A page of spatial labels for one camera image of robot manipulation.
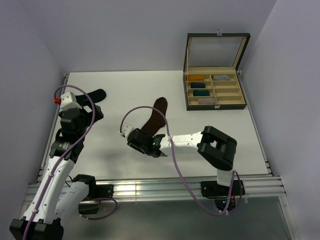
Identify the dark rolled sock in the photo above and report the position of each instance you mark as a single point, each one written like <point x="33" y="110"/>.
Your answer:
<point x="197" y="85"/>

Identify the aluminium frame rail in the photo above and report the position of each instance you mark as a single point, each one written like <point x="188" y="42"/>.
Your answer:
<point x="138" y="178"/>

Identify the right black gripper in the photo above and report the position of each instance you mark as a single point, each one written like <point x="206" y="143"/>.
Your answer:
<point x="129" y="144"/>

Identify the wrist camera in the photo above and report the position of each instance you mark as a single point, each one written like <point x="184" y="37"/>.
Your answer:
<point x="126" y="130"/>
<point x="67" y="101"/>

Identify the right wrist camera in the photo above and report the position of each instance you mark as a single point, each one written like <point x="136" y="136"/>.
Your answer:
<point x="126" y="130"/>

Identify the pink-grey rolled sock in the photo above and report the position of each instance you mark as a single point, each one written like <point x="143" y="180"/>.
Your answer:
<point x="207" y="101"/>

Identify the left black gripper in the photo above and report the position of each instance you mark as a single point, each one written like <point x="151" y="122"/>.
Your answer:
<point x="98" y="115"/>

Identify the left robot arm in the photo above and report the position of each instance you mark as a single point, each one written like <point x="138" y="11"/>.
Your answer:
<point x="45" y="217"/>

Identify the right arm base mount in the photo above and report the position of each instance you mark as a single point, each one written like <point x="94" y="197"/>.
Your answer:
<point x="220" y="193"/>

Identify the teal rolled sock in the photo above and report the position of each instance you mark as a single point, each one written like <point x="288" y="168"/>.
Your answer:
<point x="201" y="93"/>

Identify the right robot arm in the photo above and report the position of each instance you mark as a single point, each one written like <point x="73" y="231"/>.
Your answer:
<point x="216" y="147"/>

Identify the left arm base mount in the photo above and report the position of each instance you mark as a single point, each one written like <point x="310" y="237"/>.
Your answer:
<point x="91" y="204"/>

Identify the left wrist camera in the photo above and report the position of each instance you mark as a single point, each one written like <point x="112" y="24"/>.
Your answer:
<point x="67" y="101"/>

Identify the brown striped sock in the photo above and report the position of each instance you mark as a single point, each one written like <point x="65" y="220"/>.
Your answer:
<point x="156" y="121"/>

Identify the black sock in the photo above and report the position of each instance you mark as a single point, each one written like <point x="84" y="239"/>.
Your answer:
<point x="96" y="96"/>

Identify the orange rolled sock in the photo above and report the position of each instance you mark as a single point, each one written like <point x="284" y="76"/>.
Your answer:
<point x="194" y="78"/>

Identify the black compartment storage box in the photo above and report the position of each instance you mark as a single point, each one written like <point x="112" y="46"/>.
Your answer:
<point x="211" y="71"/>

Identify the light grey rolled sock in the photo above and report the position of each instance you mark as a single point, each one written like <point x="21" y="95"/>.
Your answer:
<point x="222" y="77"/>

